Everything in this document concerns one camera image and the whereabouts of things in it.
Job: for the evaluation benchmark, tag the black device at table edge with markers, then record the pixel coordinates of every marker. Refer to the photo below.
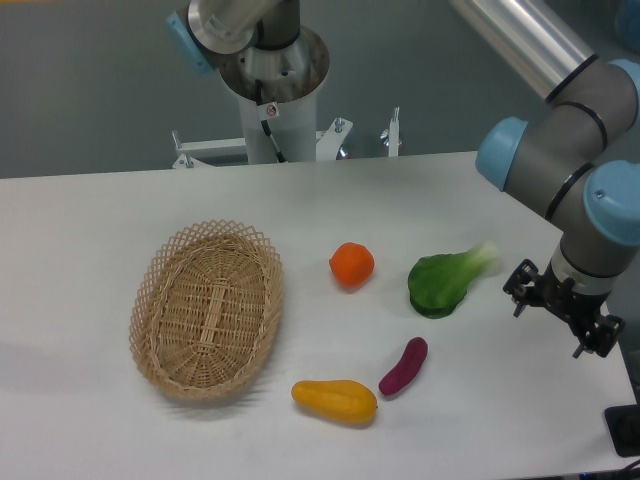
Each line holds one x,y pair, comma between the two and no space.
623,426

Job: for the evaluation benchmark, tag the white metal base frame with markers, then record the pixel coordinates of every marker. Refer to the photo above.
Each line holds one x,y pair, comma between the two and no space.
267,146

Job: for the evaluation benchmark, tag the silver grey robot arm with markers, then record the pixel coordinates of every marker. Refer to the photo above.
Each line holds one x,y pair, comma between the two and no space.
550,167

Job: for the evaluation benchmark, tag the blue object top right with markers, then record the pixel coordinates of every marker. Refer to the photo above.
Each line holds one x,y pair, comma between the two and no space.
627,24

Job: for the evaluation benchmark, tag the yellow papaya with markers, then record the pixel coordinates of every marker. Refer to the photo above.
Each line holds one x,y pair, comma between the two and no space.
342,401

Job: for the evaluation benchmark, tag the purple sweet potato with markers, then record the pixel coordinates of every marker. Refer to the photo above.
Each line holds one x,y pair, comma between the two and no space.
406,369

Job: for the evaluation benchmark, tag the green bok choy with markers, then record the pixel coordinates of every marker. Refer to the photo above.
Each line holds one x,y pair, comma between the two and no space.
437,284

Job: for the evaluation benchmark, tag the orange tangerine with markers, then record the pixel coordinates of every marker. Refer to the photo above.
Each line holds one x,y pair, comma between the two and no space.
352,264

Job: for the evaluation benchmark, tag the oval wicker basket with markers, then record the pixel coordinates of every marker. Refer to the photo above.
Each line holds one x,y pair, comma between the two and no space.
207,311

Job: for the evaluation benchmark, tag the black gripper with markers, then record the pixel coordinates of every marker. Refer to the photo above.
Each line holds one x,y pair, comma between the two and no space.
596,333

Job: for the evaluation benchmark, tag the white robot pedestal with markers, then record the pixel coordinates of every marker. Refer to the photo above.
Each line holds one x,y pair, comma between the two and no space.
279,85

